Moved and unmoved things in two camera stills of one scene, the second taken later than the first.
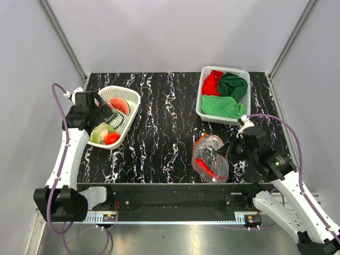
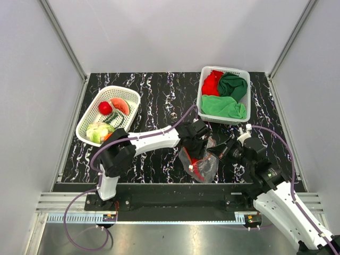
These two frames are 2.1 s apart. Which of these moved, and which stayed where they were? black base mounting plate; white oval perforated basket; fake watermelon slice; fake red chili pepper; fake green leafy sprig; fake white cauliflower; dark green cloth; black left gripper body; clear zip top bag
Moved: clear zip top bag; fake red chili pepper; black left gripper body
Stayed: fake watermelon slice; fake white cauliflower; dark green cloth; black base mounting plate; white oval perforated basket; fake green leafy sprig
